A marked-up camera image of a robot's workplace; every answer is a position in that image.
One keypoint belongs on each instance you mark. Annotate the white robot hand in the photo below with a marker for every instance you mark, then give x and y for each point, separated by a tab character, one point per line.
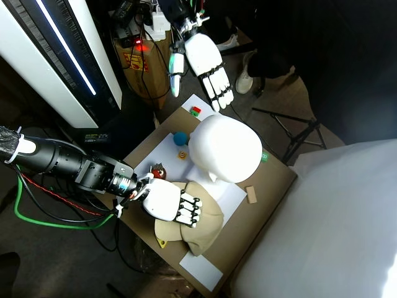
161	201
203	54

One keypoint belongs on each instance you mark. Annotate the beige baseball cap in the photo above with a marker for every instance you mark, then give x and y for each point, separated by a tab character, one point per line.
204	229

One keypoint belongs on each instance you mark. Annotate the red brown small toy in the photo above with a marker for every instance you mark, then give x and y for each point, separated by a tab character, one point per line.
159	172

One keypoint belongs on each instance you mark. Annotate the white mannequin head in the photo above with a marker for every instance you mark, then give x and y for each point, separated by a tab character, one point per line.
229	146

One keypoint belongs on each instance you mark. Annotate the person's foot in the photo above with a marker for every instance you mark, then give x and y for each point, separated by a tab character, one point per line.
245	80
229	42

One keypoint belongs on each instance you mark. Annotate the yellow triangle block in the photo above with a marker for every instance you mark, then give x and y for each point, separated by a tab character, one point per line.
162	243

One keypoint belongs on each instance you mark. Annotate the small white paper sheet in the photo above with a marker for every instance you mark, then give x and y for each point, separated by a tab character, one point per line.
192	101

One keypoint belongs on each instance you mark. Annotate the small orange stacking toy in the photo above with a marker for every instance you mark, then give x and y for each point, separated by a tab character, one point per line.
182	155

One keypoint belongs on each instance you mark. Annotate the white power strip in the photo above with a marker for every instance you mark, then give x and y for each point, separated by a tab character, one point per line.
158	23

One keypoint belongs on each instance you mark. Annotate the red and green block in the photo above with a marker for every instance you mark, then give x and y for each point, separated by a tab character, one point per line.
196	111

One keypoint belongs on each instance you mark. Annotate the brown cardboard box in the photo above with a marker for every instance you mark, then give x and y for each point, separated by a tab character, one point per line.
145	80

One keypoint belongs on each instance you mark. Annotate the blue ball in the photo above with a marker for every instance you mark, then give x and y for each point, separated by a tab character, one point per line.
180	138

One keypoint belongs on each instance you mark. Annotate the black device with red light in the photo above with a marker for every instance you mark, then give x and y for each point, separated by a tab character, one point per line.
127	40

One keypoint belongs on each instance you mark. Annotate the narrow white paper strip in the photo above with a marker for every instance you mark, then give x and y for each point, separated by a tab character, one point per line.
200	271

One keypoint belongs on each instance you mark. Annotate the small wooden block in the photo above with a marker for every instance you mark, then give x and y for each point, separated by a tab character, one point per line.
251	195

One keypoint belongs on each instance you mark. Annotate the black power adapter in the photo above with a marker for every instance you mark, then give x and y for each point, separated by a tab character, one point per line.
124	7

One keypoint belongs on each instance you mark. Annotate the brown cardboard board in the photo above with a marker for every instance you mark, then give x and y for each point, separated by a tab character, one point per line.
263	192

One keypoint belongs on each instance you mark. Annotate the green number cube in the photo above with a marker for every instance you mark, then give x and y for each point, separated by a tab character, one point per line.
265	157

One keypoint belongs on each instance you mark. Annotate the black tripod stand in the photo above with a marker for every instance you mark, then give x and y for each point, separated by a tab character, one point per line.
294	133

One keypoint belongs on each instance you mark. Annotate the white backdrop cloth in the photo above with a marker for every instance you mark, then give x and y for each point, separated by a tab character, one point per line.
325	223

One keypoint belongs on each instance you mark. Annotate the white and black tower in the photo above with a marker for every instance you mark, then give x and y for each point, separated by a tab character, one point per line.
37	62

